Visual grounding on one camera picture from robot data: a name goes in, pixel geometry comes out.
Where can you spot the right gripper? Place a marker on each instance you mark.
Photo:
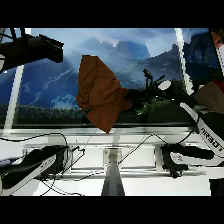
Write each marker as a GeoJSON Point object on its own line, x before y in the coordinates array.
{"type": "Point", "coordinates": [140, 95]}

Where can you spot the brown garment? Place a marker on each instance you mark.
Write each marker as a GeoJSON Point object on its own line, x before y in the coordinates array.
{"type": "Point", "coordinates": [100, 90]}

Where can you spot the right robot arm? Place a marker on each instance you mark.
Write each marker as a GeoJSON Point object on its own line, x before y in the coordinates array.
{"type": "Point", "coordinates": [207, 130]}

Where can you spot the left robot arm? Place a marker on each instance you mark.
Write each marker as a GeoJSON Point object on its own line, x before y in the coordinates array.
{"type": "Point", "coordinates": [31, 50]}

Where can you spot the heap of clothes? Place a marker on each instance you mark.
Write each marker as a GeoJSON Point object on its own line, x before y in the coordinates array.
{"type": "Point", "coordinates": [218, 43]}

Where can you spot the taupe garment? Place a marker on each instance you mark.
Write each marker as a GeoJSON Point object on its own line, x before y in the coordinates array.
{"type": "Point", "coordinates": [210, 96]}

